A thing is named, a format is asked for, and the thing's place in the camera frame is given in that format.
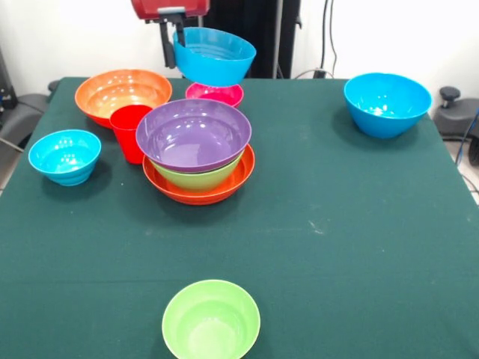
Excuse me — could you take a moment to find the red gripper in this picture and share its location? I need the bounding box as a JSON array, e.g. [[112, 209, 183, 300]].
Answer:
[[130, 0, 213, 70]]

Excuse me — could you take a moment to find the translucent blue straight-sided bowl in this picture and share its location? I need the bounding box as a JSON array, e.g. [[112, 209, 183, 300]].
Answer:
[[172, 26, 257, 88]]

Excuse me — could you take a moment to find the purple bowl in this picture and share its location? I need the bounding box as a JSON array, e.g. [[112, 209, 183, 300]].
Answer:
[[135, 98, 252, 174]]

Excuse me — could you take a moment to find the large green bowl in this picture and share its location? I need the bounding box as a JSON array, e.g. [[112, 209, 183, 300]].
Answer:
[[149, 149, 246, 193]]

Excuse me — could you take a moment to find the orange bowl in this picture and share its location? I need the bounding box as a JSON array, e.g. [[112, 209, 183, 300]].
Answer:
[[142, 144, 256, 206], [74, 68, 174, 130]]

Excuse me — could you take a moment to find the large blue bowl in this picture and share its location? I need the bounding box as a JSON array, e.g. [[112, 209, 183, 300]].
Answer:
[[343, 72, 433, 140]]

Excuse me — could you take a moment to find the small green bowl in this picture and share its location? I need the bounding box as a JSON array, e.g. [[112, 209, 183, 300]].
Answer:
[[161, 279, 261, 359]]

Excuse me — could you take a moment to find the pink bowl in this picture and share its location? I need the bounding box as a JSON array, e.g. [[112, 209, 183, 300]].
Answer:
[[186, 82, 245, 108]]

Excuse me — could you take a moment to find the red cup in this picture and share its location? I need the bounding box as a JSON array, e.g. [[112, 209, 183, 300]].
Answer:
[[109, 105, 153, 165]]

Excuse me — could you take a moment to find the small blue ribbed bowl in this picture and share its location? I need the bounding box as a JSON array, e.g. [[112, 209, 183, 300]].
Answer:
[[28, 129, 103, 187]]

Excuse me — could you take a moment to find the dark green tablecloth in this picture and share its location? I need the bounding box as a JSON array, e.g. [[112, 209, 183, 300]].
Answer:
[[0, 76, 479, 359]]

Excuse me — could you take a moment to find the black wall cable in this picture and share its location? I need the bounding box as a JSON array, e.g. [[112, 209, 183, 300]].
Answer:
[[320, 0, 340, 78]]

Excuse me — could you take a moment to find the black pedestal leg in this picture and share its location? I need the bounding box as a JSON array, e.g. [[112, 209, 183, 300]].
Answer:
[[433, 86, 479, 138], [0, 79, 61, 150]]

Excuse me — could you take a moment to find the blue cable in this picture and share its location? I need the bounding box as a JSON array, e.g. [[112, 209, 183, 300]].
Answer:
[[454, 108, 479, 168]]

